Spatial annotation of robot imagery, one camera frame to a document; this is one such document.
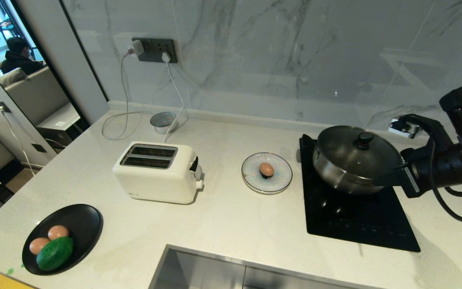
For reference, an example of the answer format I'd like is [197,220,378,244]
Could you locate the white toaster cable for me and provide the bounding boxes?
[163,62,189,143]

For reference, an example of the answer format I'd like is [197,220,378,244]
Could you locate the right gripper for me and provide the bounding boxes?
[373,147,462,199]

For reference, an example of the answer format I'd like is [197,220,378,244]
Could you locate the glass pan lid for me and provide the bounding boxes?
[317,126,403,180]

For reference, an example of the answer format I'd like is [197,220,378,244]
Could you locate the small grey bowl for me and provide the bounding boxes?
[150,112,178,134]

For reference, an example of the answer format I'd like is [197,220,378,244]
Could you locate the person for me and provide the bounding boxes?
[1,37,45,75]

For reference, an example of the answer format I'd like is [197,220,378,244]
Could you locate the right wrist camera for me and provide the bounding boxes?
[388,114,454,151]

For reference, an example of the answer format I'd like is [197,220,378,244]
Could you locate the black cable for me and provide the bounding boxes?
[429,138,462,224]

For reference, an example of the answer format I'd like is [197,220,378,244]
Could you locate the dark wall outlet panel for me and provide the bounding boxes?
[132,38,178,64]

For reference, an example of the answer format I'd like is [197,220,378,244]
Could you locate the black oval plate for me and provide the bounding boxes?
[22,204,104,276]

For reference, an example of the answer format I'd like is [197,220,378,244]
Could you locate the stainless steel pan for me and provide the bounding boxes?
[312,126,404,196]

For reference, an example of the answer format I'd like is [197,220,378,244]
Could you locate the white charger plug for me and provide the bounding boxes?
[128,40,145,57]

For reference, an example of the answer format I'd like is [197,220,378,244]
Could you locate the thin white cable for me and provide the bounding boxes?
[0,108,36,176]

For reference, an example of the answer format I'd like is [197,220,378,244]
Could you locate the low side table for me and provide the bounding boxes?
[36,103,81,148]

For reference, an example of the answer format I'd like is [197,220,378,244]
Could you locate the stainless steel sink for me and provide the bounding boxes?
[148,244,381,289]

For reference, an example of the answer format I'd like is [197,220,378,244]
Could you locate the grey sofa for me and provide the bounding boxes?
[0,66,72,126]

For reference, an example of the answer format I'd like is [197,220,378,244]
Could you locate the white charger cable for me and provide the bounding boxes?
[101,53,151,141]

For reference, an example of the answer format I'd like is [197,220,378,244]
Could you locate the black induction cooktop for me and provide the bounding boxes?
[299,134,421,253]

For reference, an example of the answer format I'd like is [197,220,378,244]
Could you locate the white two-slot toaster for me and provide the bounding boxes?
[113,141,205,205]

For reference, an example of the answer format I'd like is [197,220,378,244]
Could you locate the striped round plate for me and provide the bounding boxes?
[241,153,293,195]

